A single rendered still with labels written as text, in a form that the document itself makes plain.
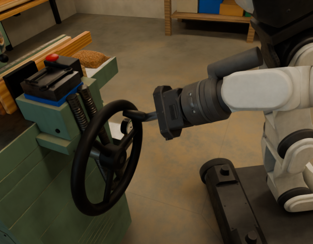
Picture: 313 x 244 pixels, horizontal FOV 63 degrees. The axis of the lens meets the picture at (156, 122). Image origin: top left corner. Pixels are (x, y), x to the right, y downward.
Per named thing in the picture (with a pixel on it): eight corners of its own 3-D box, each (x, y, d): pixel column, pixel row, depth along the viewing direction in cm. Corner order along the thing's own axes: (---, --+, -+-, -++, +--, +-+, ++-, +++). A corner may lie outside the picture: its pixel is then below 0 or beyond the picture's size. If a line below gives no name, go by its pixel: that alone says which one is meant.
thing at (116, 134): (124, 154, 100) (121, 140, 95) (98, 146, 104) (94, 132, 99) (133, 141, 106) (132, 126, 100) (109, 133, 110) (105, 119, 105)
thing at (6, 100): (10, 114, 64) (-4, 87, 59) (6, 113, 64) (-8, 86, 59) (65, 74, 78) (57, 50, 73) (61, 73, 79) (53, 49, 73)
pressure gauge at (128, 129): (129, 142, 95) (126, 126, 90) (120, 140, 96) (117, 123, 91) (136, 131, 99) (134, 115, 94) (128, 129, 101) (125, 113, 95)
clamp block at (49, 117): (70, 142, 59) (58, 112, 53) (27, 129, 64) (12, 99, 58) (104, 106, 69) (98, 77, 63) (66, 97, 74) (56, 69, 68)
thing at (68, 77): (59, 107, 54) (51, 85, 51) (22, 97, 58) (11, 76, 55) (94, 77, 63) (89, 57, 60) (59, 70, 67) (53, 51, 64)
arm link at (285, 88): (238, 106, 51) (317, 105, 43) (220, 111, 44) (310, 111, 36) (237, 73, 50) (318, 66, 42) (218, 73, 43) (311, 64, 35)
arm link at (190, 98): (181, 137, 62) (226, 129, 54) (156, 142, 54) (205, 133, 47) (171, 87, 63) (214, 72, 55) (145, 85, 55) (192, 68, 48)
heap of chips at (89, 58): (96, 68, 80) (94, 60, 78) (65, 63, 84) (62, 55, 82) (110, 56, 86) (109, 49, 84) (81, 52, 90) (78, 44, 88)
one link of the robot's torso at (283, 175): (291, 175, 125) (296, 100, 95) (315, 211, 110) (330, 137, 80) (260, 183, 127) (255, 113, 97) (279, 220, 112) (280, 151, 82)
